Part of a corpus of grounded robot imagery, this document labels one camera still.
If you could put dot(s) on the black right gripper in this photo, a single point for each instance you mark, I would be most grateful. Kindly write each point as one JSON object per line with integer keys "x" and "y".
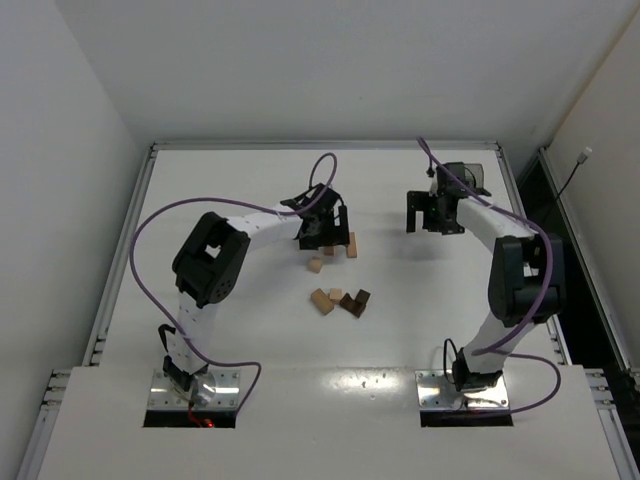
{"x": 427, "y": 213}

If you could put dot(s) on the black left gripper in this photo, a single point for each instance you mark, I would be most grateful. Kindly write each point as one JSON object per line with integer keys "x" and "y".
{"x": 325, "y": 238}

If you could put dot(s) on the smoky transparent plastic container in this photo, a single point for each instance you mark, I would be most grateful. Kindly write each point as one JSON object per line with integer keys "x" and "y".
{"x": 472, "y": 175}

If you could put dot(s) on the small light wood cube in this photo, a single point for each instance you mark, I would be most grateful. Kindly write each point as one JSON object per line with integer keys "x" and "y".
{"x": 335, "y": 295}

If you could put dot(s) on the dark wood notched block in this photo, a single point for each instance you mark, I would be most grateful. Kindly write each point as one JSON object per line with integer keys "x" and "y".
{"x": 355, "y": 305}

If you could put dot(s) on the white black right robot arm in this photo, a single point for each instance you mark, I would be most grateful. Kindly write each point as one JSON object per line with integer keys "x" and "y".
{"x": 526, "y": 283}

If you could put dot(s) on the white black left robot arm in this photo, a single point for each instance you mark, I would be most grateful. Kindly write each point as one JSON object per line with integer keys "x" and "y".
{"x": 209, "y": 263}

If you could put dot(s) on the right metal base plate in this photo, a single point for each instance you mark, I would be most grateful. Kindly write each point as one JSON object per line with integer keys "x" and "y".
{"x": 436, "y": 394}

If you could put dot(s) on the metal base plate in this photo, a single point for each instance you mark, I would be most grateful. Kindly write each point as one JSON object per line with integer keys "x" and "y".
{"x": 217, "y": 390}
{"x": 436, "y": 394}

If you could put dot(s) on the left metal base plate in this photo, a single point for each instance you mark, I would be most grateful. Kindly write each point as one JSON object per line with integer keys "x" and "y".
{"x": 217, "y": 390}

